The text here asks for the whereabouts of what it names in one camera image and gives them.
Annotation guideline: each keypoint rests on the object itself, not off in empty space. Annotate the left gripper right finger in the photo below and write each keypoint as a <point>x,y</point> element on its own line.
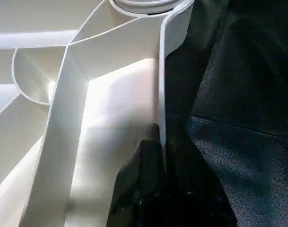
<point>196,194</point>

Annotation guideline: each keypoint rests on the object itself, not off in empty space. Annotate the white plastic table top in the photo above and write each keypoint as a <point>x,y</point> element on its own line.
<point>87,99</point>

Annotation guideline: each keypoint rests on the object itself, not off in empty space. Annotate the black work mat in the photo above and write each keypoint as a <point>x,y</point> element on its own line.
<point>238,104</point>

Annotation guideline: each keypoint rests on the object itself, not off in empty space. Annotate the white plastic table leg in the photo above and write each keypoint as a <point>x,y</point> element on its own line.
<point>144,4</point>

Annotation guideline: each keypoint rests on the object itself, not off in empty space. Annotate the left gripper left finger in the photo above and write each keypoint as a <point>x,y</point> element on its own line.
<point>136,189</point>

